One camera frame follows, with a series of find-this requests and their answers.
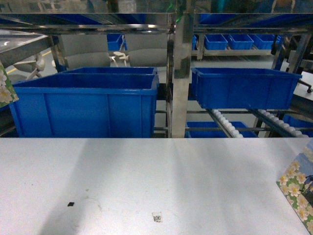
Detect flower gift bag with figures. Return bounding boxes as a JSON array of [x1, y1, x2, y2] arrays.
[[0, 63, 19, 108]]

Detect QR code sticker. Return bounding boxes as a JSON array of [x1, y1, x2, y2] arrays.
[[152, 211, 163, 223]]

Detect blue crate lower shelf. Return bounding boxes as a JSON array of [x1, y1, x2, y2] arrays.
[[10, 73, 159, 138]]

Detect blue crate right shelf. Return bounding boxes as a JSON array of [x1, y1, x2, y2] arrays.
[[191, 68, 302, 110]]

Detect flower gift bag right edge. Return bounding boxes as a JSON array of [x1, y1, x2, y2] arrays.
[[276, 142, 313, 234]]

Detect blue crate shelf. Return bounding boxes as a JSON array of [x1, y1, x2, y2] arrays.
[[191, 68, 302, 110], [10, 73, 159, 138]]

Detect white roller conveyor track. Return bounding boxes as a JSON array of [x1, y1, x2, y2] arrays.
[[207, 109, 243, 138]]

